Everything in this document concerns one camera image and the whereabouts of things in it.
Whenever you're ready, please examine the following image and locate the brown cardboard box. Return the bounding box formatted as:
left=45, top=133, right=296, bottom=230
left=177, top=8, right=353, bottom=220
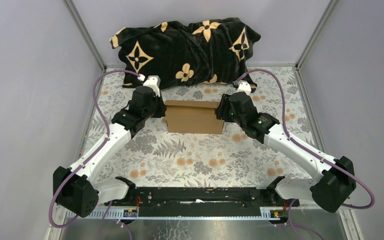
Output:
left=164, top=100, right=224, bottom=135

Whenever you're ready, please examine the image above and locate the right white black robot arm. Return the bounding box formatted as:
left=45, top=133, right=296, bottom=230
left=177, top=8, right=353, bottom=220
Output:
left=215, top=92, right=357, bottom=213

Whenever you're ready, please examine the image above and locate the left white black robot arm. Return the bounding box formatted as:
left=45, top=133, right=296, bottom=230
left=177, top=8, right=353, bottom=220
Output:
left=52, top=82, right=166, bottom=218

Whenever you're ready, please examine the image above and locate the floral patterned table mat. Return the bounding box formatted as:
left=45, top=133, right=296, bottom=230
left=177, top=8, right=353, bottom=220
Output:
left=97, top=66, right=314, bottom=187

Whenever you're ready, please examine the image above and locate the black blanket with tan flowers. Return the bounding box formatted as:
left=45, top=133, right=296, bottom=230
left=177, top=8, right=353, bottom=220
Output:
left=109, top=17, right=262, bottom=89

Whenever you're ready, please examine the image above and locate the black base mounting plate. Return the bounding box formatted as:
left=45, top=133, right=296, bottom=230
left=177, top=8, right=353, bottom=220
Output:
left=112, top=187, right=300, bottom=218

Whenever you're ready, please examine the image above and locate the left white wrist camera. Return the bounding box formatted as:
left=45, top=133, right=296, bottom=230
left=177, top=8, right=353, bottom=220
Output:
left=143, top=75, right=161, bottom=97

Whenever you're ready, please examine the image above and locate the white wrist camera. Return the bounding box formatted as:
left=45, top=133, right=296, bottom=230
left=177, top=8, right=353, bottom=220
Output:
left=235, top=80, right=252, bottom=96
left=143, top=75, right=161, bottom=97

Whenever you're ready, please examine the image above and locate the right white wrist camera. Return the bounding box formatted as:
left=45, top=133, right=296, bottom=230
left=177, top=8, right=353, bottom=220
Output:
left=235, top=80, right=252, bottom=96

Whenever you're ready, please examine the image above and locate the aluminium frame rail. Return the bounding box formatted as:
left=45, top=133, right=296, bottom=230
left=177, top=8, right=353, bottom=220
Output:
left=56, top=185, right=354, bottom=221

